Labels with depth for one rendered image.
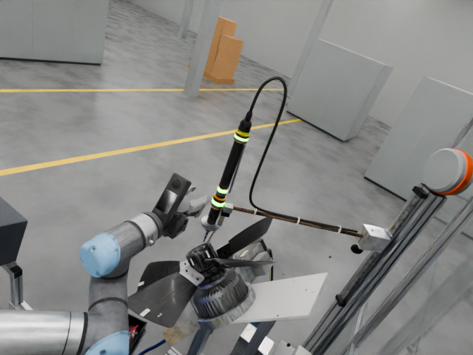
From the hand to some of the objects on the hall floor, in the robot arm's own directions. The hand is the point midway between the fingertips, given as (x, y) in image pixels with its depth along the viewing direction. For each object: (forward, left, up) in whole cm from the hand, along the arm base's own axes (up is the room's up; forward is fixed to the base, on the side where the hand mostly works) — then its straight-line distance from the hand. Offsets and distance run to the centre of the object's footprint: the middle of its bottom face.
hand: (200, 191), depth 87 cm
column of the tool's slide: (+66, -36, -170) cm, 186 cm away
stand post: (+32, -20, -168) cm, 172 cm away
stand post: (+25, +2, -168) cm, 169 cm away
